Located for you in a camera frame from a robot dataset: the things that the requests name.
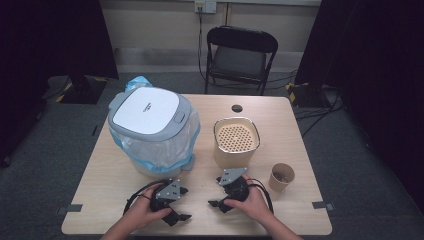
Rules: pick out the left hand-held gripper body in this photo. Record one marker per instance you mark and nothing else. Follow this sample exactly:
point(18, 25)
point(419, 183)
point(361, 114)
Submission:
point(168, 191)

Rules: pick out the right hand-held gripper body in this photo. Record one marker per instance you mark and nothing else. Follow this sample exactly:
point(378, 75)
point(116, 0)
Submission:
point(233, 181)

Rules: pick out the white lidded trash bin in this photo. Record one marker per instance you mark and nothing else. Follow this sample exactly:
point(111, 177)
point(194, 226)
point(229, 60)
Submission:
point(160, 151)

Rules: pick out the brown paper cup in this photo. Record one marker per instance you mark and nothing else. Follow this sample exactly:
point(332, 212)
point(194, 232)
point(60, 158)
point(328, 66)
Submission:
point(278, 183)

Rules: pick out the person's right hand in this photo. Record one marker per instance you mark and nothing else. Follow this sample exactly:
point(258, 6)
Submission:
point(255, 203)

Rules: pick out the person's left hand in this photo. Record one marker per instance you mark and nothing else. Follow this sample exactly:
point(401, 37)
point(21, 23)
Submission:
point(143, 210)

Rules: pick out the beige bucket with perforated strainer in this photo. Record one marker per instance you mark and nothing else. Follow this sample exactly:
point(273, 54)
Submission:
point(236, 138)

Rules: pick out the grey tape strip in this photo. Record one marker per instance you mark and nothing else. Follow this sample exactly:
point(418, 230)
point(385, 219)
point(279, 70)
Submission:
point(71, 208)
point(321, 205)

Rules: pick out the black stand base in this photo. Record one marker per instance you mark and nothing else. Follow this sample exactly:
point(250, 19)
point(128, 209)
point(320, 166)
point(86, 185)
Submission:
point(308, 95)
point(83, 90)

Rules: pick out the black folding chair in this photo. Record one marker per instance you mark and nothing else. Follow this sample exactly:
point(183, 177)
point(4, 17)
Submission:
point(240, 60)

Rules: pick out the black curtain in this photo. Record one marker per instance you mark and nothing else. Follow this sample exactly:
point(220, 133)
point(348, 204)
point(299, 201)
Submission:
point(50, 40)
point(373, 66)

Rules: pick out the white wall socket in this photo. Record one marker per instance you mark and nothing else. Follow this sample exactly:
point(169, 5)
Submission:
point(205, 6)

